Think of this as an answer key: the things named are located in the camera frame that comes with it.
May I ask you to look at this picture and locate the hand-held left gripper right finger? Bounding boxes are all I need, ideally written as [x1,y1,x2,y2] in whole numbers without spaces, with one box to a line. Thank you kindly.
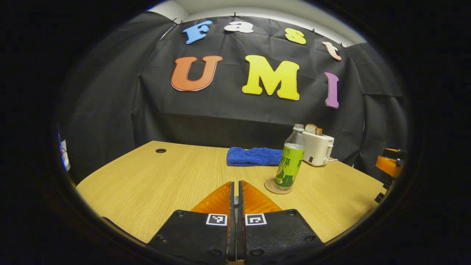
[237,180,325,265]

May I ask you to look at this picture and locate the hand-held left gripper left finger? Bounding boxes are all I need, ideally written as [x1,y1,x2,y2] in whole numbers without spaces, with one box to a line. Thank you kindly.
[147,181,238,265]

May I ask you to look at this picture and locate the round brown coaster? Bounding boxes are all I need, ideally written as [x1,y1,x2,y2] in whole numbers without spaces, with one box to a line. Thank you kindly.
[264,178,294,195]

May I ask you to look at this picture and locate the green label water bottle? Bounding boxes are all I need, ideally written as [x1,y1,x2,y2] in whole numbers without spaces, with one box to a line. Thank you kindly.
[274,124,307,191]

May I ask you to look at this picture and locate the white toaster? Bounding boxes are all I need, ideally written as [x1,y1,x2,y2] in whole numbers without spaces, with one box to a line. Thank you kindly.
[302,131,334,167]

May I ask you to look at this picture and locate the blue towel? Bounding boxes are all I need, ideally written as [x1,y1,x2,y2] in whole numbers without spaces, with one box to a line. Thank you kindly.
[226,147,284,167]

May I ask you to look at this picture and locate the computer monitor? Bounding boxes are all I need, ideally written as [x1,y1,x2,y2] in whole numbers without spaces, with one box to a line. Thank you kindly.
[57,133,71,172]

